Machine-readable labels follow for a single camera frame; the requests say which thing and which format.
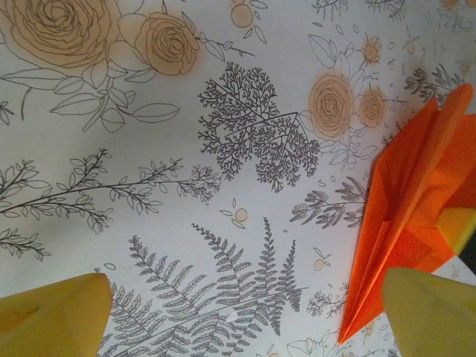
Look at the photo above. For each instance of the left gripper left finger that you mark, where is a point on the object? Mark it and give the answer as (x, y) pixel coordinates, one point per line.
(52, 320)

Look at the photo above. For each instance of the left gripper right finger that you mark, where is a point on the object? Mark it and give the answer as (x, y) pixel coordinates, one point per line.
(435, 316)

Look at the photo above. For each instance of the orange cloth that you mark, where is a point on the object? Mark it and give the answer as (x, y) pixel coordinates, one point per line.
(405, 193)

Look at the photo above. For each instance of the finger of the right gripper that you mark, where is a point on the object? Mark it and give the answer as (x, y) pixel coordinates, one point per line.
(459, 228)

